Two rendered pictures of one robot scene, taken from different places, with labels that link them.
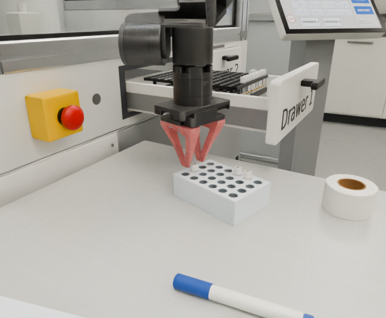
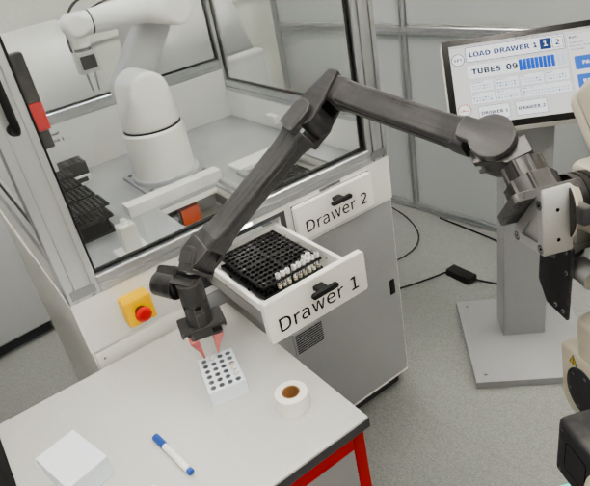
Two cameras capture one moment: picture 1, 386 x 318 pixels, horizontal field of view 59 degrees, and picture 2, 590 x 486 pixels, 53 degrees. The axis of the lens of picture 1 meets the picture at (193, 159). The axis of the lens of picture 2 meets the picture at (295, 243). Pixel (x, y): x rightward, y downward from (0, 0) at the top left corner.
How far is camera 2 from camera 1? 102 cm
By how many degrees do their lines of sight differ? 27
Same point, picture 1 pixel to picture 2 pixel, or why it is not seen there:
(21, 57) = (112, 277)
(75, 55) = (151, 262)
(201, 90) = (196, 319)
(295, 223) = (249, 411)
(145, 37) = (161, 288)
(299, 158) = (517, 270)
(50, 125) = (130, 318)
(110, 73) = not seen: hidden behind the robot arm
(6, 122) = (107, 316)
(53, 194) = (136, 359)
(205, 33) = (190, 291)
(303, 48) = not seen: hidden behind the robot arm
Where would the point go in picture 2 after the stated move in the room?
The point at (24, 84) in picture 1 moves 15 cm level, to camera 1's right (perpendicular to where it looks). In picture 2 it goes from (116, 292) to (166, 298)
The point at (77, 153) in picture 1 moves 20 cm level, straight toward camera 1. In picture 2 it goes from (162, 322) to (140, 376)
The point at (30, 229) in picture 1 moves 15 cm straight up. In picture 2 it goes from (114, 387) to (93, 337)
